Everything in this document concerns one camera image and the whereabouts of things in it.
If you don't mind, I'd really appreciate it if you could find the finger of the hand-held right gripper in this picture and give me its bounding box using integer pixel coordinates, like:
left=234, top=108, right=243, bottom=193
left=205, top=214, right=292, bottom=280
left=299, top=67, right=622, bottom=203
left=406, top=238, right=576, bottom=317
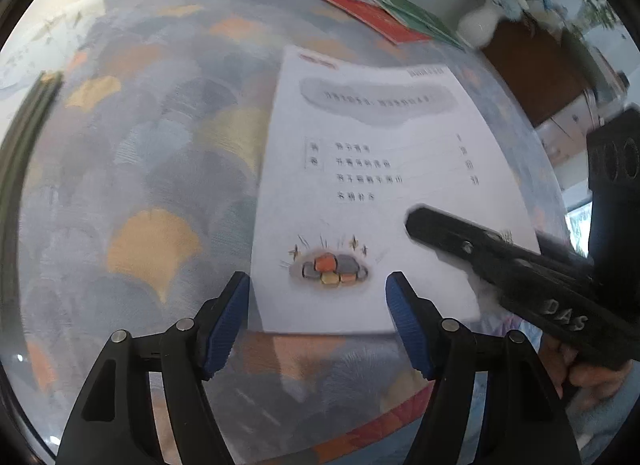
left=404, top=204, right=552, bottom=297

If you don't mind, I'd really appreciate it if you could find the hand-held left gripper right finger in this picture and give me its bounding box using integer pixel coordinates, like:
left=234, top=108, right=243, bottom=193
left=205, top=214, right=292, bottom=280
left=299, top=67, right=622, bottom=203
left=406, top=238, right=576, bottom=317
left=385, top=271, right=583, bottom=465

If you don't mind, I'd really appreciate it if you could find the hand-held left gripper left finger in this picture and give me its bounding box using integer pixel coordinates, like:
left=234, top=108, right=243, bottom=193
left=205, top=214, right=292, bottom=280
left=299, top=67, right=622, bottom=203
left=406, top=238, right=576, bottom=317
left=56, top=271, right=251, bottom=465

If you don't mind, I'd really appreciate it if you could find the white book grey cloud print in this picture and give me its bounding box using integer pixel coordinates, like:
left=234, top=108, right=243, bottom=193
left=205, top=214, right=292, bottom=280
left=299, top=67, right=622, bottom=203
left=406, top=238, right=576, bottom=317
left=250, top=45, right=544, bottom=337

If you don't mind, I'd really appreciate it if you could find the red cover book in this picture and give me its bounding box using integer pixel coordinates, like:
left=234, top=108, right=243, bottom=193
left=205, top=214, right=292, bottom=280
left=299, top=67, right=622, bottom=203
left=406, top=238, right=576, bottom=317
left=291, top=0, right=433, bottom=46

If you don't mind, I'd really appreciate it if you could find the plain green cover book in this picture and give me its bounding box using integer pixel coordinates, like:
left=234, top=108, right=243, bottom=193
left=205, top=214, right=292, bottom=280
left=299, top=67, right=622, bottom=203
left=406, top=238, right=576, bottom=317
left=366, top=0, right=466, bottom=50

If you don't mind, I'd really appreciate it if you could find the person's right hand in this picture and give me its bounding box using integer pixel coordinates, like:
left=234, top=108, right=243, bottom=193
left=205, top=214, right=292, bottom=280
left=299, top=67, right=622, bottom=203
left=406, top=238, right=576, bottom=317
left=537, top=332, right=638, bottom=402

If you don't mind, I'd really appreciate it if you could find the white storage box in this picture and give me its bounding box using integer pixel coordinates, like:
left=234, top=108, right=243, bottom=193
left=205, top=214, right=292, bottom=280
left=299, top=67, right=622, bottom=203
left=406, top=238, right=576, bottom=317
left=535, top=90, right=621, bottom=169

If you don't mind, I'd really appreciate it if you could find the brown wooden cabinet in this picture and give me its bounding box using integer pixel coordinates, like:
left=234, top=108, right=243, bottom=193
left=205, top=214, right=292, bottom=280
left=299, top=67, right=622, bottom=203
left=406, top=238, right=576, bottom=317
left=482, top=20, right=603, bottom=128

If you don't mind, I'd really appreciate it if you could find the fan pattern tablecloth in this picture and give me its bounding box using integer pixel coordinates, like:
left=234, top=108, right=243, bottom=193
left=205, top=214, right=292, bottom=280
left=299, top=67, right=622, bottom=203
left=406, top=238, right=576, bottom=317
left=12, top=0, right=593, bottom=465

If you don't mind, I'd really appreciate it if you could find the white vase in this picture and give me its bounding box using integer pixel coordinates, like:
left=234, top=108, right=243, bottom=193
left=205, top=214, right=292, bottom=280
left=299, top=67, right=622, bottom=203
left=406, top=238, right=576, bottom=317
left=457, top=0, right=502, bottom=49

